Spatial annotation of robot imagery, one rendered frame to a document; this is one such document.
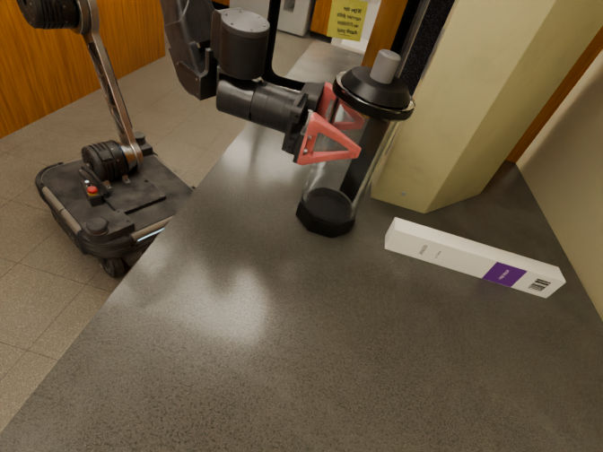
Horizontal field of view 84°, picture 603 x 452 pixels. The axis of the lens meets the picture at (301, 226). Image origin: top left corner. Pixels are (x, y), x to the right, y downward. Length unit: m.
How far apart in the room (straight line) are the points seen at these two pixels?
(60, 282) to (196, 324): 1.34
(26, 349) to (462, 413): 1.43
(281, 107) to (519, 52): 0.33
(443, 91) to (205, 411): 0.52
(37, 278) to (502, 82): 1.70
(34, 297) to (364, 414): 1.48
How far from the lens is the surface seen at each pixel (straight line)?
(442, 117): 0.60
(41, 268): 1.80
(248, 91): 0.48
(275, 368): 0.41
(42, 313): 1.66
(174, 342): 0.41
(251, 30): 0.44
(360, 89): 0.43
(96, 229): 1.44
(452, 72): 0.58
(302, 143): 0.43
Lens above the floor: 1.31
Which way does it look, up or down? 42 degrees down
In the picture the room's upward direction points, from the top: 16 degrees clockwise
